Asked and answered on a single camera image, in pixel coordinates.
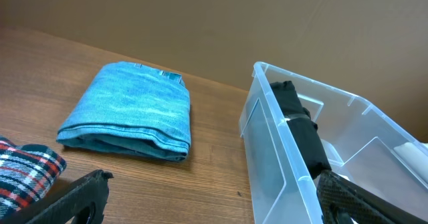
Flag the clear plastic storage container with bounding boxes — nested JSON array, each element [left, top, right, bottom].
[[239, 62, 427, 223]]

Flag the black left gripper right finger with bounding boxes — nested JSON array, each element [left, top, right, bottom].
[[316, 171, 427, 224]]

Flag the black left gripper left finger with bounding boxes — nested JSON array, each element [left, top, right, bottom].
[[0, 169, 114, 224]]

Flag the black garment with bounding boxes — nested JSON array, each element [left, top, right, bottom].
[[270, 81, 332, 179]]

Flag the folded red plaid shirt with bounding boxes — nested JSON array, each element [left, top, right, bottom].
[[1, 136, 67, 219]]

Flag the folded blue denim jeans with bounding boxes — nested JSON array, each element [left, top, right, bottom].
[[56, 62, 191, 162]]

